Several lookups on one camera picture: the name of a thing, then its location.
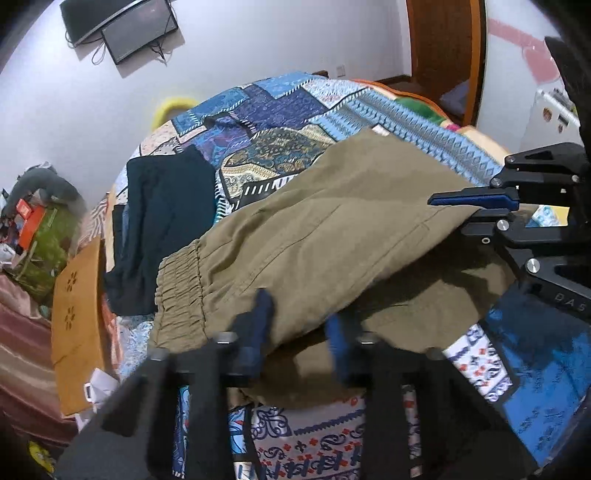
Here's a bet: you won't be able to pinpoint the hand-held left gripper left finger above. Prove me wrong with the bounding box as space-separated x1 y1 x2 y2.
55 288 278 480

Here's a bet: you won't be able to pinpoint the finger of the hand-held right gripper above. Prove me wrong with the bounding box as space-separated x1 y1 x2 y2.
427 142 591 213
461 210 591 320

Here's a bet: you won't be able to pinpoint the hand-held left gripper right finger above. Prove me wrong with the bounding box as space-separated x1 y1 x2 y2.
323 316 541 480

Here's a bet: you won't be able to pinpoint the olive green pants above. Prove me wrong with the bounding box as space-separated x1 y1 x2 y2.
148 128 525 411

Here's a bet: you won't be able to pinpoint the white refrigerator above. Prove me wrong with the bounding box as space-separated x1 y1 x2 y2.
523 78 583 154

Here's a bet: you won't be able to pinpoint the grey cushion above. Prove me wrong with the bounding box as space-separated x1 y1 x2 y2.
438 83 472 117

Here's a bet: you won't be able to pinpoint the orange and green blanket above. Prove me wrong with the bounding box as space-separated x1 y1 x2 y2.
352 78 509 158

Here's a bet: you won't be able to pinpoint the dark navy garment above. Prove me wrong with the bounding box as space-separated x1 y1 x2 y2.
104 148 218 315

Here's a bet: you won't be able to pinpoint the brown wooden door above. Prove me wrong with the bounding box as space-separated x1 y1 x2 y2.
405 0 487 126

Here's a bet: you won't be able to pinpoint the white paper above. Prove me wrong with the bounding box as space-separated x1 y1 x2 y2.
75 368 122 431

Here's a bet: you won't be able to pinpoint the wooden board with flower cutouts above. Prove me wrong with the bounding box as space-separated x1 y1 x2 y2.
51 237 110 417

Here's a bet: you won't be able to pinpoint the green patterned cloth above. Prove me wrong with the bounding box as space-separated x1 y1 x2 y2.
17 208 82 302

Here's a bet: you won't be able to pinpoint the blue patchwork bedspread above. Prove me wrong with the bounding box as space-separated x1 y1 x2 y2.
83 71 591 480

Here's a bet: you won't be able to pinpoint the brown striped blanket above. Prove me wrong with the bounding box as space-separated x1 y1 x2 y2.
0 273 89 445

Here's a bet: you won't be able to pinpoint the orange box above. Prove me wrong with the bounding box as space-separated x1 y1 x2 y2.
15 198 48 248

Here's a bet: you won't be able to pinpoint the grey cloth heap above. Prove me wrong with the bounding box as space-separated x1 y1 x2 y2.
9 166 87 209

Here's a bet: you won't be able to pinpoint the yellow ring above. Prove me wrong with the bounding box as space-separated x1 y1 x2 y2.
151 95 197 131

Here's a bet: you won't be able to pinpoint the black wall monitor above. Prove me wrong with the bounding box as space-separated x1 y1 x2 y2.
102 0 180 65

